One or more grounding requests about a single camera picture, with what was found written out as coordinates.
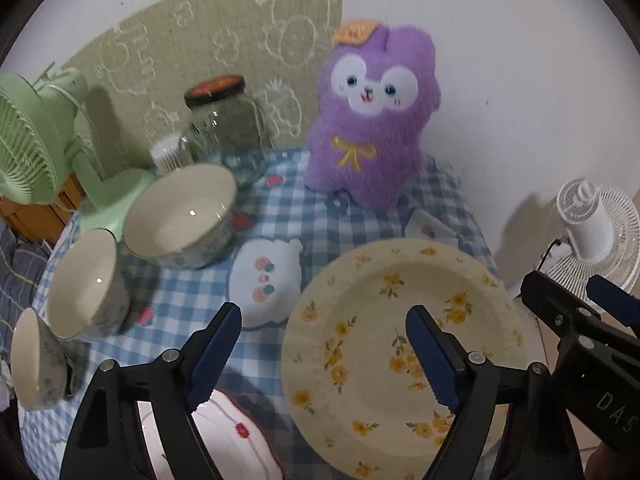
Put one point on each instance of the cotton swab container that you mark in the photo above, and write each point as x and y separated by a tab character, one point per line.
167	152

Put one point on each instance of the wooden bed headboard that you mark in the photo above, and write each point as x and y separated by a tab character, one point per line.
30	220

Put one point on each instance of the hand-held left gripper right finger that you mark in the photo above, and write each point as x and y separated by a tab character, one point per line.
430	355

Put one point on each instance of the green printed wall mat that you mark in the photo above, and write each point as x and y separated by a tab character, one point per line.
225	35

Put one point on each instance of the white floor fan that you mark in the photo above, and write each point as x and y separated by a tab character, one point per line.
590	230

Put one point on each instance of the small floral ceramic bowl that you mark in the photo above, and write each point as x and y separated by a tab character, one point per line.
32	360

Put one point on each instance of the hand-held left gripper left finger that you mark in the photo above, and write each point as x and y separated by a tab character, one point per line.
215	355

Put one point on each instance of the yellow floral plate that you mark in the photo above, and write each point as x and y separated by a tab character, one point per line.
380	310

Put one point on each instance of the blue checkered tablecloth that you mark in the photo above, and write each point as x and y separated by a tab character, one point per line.
300	225

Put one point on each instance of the white plate with red trim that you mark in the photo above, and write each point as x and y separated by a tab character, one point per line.
235	440

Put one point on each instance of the glass jar with black lid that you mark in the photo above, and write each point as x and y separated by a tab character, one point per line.
225	130

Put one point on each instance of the grey striped pillow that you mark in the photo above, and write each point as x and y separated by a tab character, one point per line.
20	265

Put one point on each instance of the medium floral ceramic bowl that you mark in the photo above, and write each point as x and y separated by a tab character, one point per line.
82	285

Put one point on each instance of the large floral ceramic bowl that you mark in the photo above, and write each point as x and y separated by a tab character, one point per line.
175	215

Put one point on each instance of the purple plush toy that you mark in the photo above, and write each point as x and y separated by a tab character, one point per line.
370	150

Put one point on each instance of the green desk fan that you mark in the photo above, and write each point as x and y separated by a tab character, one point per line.
25	145

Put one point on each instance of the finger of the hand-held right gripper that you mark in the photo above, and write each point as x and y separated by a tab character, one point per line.
550	295
610	295

